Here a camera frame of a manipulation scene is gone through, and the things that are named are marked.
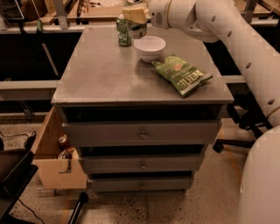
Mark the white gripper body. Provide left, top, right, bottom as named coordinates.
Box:
left=148, top=0, right=172, bottom=29

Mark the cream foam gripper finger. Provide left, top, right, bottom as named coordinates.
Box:
left=122, top=2, right=151, bottom=24

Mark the white 7up can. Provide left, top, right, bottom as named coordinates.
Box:
left=124, top=0, right=147, bottom=39

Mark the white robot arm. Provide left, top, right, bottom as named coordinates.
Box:
left=122, top=0, right=280, bottom=224

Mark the green soda can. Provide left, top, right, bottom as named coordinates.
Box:
left=116, top=14, right=131, bottom=46

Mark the white bowl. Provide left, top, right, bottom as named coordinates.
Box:
left=134, top=36, right=166, bottom=62

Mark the red soda can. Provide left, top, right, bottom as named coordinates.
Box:
left=58, top=136, right=70, bottom=150

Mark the green chip bag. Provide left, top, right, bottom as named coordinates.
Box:
left=152, top=54, right=213, bottom=98

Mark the grey drawer cabinet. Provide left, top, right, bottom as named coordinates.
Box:
left=52, top=25, right=233, bottom=181

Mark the top grey drawer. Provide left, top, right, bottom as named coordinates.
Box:
left=62, top=120, right=221, bottom=148

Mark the grey drawer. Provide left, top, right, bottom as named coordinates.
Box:
left=88, top=177, right=193, bottom=193
left=80, top=154, right=204, bottom=174
left=62, top=120, right=221, bottom=148

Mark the black office chair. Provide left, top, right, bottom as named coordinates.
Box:
left=213, top=93, right=272, bottom=153

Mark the middle grey drawer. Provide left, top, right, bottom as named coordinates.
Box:
left=80, top=154, right=204, bottom=174

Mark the wooden side box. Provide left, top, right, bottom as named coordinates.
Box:
left=31, top=108, right=87, bottom=189

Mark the bottom grey drawer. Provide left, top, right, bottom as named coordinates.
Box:
left=88, top=177, right=193, bottom=193

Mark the black equipment at left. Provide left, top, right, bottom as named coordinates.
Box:
left=0, top=150, right=38, bottom=224

